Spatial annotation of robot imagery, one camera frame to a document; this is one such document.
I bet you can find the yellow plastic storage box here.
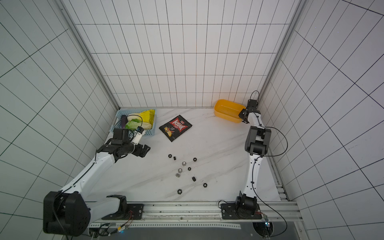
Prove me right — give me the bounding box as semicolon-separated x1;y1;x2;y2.
214;99;245;123

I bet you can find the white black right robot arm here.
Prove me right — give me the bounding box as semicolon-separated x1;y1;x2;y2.
218;109;271;222

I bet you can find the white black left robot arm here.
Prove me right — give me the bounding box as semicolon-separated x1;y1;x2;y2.
43;127;151;237

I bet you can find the blue plastic basket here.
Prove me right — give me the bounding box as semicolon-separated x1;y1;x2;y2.
110;108;157;137

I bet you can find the green toy cabbage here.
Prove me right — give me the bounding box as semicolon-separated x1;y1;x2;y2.
125;119;152;130

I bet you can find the purple toy eggplant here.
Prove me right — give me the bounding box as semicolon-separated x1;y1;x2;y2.
120;115;128;129

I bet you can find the yellow toy cabbage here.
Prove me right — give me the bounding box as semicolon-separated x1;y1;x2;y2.
127;110;155;125

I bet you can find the black red snack bag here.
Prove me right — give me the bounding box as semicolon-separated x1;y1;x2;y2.
159;115;193;142

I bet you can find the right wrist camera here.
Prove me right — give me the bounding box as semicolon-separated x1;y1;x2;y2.
247;99;259;111

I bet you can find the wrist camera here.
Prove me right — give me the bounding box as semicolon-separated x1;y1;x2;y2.
132;126;146;145
247;99;259;111

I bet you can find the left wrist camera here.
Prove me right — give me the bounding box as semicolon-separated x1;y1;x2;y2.
132;126;146;145

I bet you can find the aluminium mounting rail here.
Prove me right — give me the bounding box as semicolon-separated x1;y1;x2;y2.
53;200;304;240

